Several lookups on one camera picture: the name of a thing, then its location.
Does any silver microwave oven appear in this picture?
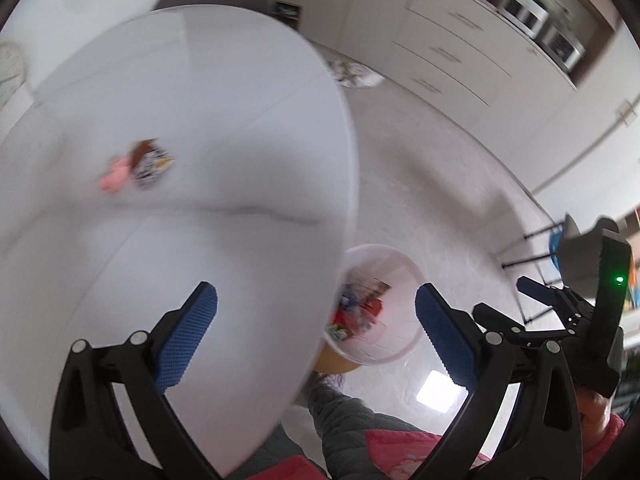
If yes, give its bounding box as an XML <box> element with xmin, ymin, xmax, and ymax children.
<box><xmin>502</xmin><ymin>0</ymin><xmax>549</xmax><ymax>36</ymax></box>

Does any person's right forearm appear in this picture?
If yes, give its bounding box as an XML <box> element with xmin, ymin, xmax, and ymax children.
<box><xmin>581</xmin><ymin>412</ymin><xmax>626</xmax><ymax>472</ymax></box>

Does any orange red snack bag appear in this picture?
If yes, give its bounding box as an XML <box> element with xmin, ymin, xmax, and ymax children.
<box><xmin>334</xmin><ymin>300</ymin><xmax>385</xmax><ymax>328</ymax></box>

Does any person's right hand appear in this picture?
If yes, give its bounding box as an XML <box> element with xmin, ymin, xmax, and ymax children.
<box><xmin>575</xmin><ymin>385</ymin><xmax>615</xmax><ymax>443</ymax></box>

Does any pink quilted jacket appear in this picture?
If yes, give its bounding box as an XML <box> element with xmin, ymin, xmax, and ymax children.
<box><xmin>240</xmin><ymin>427</ymin><xmax>493</xmax><ymax>480</ymax></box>

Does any black picture frame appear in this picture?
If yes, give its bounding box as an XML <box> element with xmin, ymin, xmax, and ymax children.
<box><xmin>274</xmin><ymin>0</ymin><xmax>303</xmax><ymax>23</ymax></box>

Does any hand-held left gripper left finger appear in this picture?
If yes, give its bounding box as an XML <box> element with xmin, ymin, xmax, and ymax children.
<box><xmin>48</xmin><ymin>281</ymin><xmax>221</xmax><ymax>480</ymax></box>

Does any white waste bin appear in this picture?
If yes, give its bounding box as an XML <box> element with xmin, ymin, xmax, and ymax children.
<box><xmin>312</xmin><ymin>244</ymin><xmax>426</xmax><ymax>375</ymax></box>

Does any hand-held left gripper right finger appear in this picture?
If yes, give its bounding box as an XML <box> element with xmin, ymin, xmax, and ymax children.
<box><xmin>415</xmin><ymin>282</ymin><xmax>584</xmax><ymax>480</ymax></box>

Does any patterned floor rug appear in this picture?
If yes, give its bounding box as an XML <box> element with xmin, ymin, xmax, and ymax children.
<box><xmin>327</xmin><ymin>59</ymin><xmax>386</xmax><ymax>88</ymax></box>

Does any brown and white wrapper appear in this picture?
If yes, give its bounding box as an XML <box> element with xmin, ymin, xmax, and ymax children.
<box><xmin>127</xmin><ymin>137</ymin><xmax>176</xmax><ymax>190</ymax></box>

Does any pink wrapper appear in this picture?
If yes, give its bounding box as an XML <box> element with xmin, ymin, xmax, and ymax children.
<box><xmin>97</xmin><ymin>156</ymin><xmax>132</xmax><ymax>193</ymax></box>

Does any white drawer cabinet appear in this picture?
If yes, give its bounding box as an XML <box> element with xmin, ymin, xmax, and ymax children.
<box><xmin>392</xmin><ymin>0</ymin><xmax>578</xmax><ymax>123</ymax></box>

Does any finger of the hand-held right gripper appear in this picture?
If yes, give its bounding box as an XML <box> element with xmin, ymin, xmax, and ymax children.
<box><xmin>472</xmin><ymin>302</ymin><xmax>576</xmax><ymax>351</ymax></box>
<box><xmin>517</xmin><ymin>276</ymin><xmax>581</xmax><ymax>313</ymax></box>

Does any silver toaster oven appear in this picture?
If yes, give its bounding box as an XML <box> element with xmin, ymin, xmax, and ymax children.
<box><xmin>537</xmin><ymin>25</ymin><xmax>587</xmax><ymax>73</ymax></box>

